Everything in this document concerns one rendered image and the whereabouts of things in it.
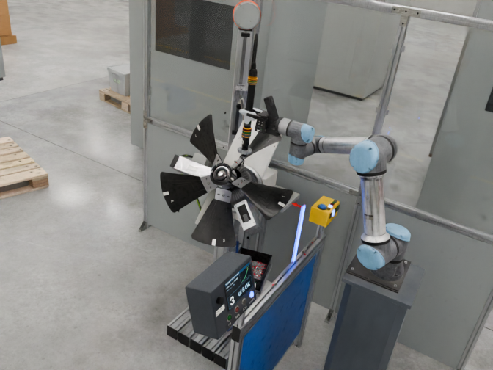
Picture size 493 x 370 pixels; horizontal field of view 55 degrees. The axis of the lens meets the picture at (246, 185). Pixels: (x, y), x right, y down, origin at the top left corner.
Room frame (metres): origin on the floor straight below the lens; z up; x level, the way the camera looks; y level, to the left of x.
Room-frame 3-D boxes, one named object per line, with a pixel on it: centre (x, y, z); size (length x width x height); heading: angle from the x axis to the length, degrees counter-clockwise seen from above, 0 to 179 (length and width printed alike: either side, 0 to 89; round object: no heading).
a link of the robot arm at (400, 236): (1.72, -0.66, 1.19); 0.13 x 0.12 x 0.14; 136
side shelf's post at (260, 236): (2.63, -0.13, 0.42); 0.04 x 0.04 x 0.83; 62
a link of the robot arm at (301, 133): (1.97, -0.21, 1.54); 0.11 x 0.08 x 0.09; 62
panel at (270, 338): (1.84, -0.24, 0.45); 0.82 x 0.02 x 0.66; 152
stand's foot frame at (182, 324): (2.34, 0.05, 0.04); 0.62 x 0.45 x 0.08; 152
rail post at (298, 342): (2.21, -0.45, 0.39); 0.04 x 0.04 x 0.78; 62
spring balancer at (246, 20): (2.81, 0.11, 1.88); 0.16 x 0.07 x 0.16; 97
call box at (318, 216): (2.18, -0.43, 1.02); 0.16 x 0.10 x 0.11; 152
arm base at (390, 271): (1.73, -0.67, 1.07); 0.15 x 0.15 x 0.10
